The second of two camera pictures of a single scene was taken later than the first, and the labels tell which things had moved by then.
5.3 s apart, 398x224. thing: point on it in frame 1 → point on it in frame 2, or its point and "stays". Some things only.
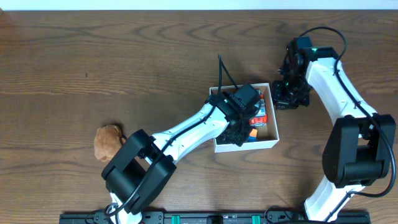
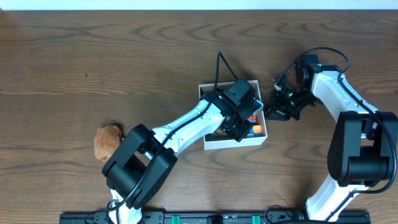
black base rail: [272, 218] stays
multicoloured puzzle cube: [252, 136] → [257, 130]
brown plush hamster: [108, 139] stays
